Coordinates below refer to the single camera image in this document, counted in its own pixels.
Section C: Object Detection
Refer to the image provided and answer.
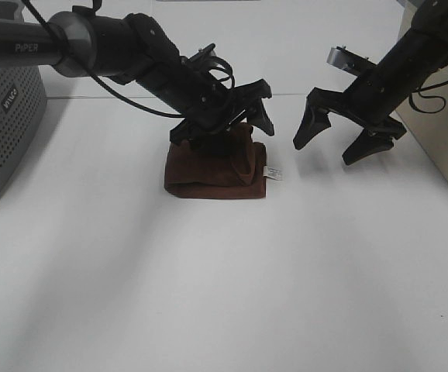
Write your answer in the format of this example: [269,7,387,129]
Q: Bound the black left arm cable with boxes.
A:
[22,0,236,117]

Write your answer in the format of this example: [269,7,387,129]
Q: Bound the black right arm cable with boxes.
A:
[408,48,448,114]

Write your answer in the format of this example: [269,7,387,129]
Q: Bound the beige plastic basket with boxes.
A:
[392,0,448,194]

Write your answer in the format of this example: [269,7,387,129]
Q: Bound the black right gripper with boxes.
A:
[293,88,406,165]

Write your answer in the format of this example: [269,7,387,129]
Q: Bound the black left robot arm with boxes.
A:
[0,6,274,148]

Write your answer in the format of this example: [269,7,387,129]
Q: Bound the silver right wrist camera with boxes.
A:
[326,46,377,77]

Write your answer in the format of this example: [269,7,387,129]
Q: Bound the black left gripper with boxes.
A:
[170,79,274,157]

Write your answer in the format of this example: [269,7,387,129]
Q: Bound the brown towel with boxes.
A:
[164,123,282,200]

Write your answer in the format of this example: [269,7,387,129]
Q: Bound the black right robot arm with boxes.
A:
[293,1,448,165]

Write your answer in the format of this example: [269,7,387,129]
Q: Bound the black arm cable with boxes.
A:
[408,48,448,114]
[22,0,236,117]

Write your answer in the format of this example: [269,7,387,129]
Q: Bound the grey perforated laundry basket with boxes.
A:
[0,0,49,215]

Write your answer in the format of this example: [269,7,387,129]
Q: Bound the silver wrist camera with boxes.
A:
[188,43,215,68]
[326,46,377,77]

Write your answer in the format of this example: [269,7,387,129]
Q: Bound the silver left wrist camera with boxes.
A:
[188,43,215,68]

